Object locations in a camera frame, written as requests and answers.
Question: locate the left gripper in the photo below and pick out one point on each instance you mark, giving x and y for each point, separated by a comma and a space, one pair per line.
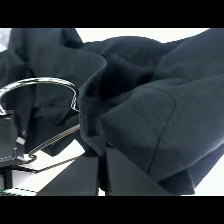
8, 140

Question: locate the dark grey garment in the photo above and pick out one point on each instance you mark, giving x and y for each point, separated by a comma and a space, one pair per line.
143, 100

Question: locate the black clothes hanger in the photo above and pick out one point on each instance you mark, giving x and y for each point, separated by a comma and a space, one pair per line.
43, 80

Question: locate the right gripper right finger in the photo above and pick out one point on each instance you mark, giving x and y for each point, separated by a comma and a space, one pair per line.
130, 176

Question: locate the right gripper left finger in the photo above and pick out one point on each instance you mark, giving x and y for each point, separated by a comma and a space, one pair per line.
75, 180

